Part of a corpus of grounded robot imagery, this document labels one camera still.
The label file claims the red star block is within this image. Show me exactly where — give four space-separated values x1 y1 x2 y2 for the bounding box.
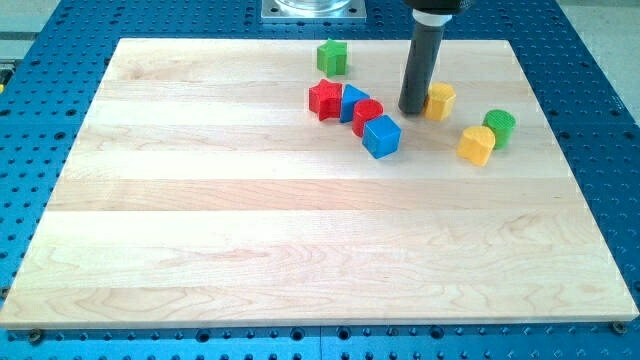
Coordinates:
308 79 343 121

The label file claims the red cylinder block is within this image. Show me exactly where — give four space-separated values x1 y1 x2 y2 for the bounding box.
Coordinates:
352 98 384 137

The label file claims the light wooden board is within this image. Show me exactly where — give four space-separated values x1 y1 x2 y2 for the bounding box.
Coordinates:
1 38 638 329

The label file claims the blue triangle block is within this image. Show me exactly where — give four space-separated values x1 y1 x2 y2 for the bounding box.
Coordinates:
339 84 370 123

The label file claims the yellow hexagon block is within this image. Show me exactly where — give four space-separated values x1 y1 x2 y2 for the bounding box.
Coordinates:
424 82 456 121

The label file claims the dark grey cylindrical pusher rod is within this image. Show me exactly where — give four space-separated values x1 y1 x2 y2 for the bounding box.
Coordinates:
398 10 452 114

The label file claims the green star block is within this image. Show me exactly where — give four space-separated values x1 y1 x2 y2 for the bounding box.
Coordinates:
316 39 347 77

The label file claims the blue cube block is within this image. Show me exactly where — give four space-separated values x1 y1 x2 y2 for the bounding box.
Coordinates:
362 115 402 159

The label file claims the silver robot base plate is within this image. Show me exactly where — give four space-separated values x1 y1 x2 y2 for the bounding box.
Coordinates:
260 0 367 23

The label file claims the green cylinder block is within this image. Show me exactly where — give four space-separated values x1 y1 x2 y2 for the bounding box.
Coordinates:
483 109 516 149

